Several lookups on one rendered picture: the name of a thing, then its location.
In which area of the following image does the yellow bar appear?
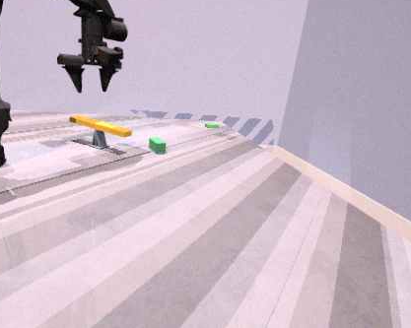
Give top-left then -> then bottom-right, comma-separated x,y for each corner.
70,115 -> 133,138

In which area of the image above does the light green rectangular bar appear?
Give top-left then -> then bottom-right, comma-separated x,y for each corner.
149,137 -> 166,154

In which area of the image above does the light green flat bar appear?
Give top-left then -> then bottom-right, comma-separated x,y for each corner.
205,123 -> 220,128

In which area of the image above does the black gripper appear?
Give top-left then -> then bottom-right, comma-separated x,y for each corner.
57,34 -> 122,94

